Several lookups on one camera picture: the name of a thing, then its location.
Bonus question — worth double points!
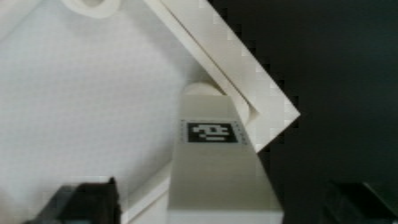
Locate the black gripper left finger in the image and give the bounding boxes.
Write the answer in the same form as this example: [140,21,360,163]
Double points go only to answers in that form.
[23,178,121,224]

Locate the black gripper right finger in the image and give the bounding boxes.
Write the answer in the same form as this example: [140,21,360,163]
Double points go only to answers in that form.
[321,182,398,224]

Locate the white desk leg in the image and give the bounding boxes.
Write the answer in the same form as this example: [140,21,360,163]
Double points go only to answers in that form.
[167,83,284,224]

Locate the white desk top tray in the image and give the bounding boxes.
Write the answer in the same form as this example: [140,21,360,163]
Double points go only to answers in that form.
[0,0,300,224]

